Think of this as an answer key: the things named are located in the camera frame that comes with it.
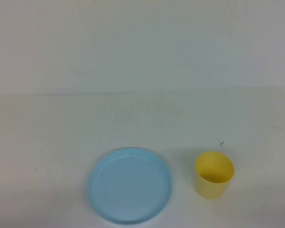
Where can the light blue round plate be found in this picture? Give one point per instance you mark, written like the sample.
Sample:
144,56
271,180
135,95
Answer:
130,187

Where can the yellow plastic cup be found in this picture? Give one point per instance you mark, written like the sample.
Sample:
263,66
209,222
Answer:
211,188

